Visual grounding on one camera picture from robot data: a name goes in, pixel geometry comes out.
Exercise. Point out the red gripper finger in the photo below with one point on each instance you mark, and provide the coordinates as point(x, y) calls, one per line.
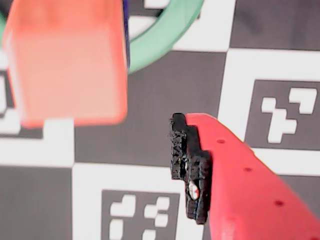
point(250, 195)

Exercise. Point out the black white marker mat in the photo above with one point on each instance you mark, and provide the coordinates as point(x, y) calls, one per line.
point(150, 150)

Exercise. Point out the blue cube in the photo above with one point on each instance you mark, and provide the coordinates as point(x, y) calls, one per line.
point(127, 35)

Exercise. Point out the orange cube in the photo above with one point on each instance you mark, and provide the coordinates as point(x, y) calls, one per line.
point(67, 70)

